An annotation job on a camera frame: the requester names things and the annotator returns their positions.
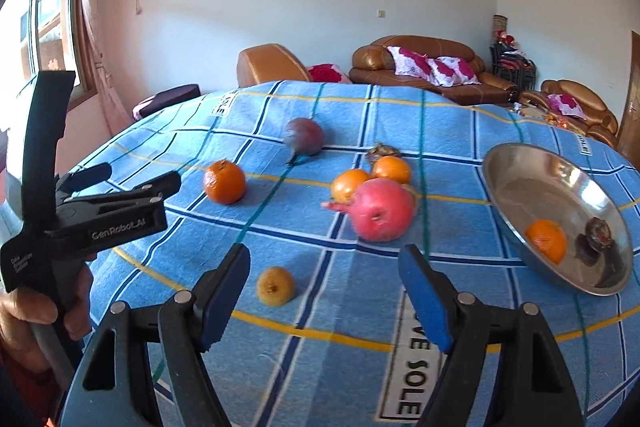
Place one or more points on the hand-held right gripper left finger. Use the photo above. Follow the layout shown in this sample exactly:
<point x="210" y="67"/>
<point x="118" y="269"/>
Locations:
<point x="229" y="289"/>

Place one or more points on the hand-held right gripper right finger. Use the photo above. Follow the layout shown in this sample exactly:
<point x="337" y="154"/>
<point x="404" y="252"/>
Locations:
<point x="422" y="294"/>

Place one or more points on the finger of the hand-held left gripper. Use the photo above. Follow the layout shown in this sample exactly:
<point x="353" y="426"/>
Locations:
<point x="150" y="189"/>
<point x="87" y="174"/>

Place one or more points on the small yellow fruit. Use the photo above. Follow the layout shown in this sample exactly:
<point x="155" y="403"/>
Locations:
<point x="275" y="287"/>

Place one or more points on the orange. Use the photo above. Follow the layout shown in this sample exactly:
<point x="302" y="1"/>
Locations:
<point x="546" y="241"/>
<point x="224" y="183"/>
<point x="392" y="169"/>
<point x="347" y="187"/>

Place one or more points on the red pomegranate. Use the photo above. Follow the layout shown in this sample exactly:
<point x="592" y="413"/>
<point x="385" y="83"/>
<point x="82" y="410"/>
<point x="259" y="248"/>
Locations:
<point x="384" y="212"/>

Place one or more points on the round metal bowl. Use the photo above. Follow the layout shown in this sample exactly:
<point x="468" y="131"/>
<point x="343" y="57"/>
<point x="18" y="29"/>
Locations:
<point x="540" y="187"/>

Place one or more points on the purple round radish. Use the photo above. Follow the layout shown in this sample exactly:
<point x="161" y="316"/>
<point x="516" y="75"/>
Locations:
<point x="305" y="136"/>

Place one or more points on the person's left hand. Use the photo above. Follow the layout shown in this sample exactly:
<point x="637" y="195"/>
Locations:
<point x="25" y="307"/>

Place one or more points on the dark padded stool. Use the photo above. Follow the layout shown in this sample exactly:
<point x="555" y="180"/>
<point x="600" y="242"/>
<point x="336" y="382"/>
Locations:
<point x="165" y="101"/>

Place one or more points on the blue checked blanket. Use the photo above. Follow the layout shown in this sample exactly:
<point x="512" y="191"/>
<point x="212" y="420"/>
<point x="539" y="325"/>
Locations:
<point x="320" y="357"/>

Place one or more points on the pink curtain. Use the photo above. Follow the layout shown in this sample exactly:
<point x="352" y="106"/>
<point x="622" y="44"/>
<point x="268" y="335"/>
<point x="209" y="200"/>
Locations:
<point x="92" y="32"/>

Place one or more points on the brown dried fruit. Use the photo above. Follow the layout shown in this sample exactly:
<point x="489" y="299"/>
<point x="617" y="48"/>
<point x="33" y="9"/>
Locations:
<point x="384" y="151"/>

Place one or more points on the window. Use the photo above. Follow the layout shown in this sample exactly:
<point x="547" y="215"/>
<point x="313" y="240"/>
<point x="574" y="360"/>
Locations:
<point x="40" y="22"/>

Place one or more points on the brown leather armchair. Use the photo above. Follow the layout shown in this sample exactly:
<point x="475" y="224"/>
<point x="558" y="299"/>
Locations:
<point x="267" y="64"/>
<point x="597" y="112"/>

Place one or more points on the dark brown fruit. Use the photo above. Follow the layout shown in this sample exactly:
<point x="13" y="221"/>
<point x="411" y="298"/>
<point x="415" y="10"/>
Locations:
<point x="597" y="232"/>

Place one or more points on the red floral pillow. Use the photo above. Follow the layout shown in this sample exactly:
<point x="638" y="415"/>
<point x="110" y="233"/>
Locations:
<point x="327" y="73"/>

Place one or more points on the wooden coffee table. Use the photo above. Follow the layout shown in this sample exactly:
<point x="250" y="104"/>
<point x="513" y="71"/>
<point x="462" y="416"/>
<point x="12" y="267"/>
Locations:
<point x="542" y="114"/>

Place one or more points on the white pink floral pillow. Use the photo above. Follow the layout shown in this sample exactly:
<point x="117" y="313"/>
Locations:
<point x="452" y="71"/>
<point x="407" y="61"/>
<point x="565" y="105"/>

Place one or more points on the brown leather sofa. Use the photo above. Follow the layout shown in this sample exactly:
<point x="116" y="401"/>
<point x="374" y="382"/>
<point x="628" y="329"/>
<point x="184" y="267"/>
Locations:
<point x="370" y="62"/>

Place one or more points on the stack of dark chairs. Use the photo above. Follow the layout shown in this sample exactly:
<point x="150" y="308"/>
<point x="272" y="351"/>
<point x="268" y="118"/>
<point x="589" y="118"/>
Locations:
<point x="510" y="62"/>

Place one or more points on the brown wooden door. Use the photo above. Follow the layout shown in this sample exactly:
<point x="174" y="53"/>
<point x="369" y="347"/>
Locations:
<point x="632" y="97"/>

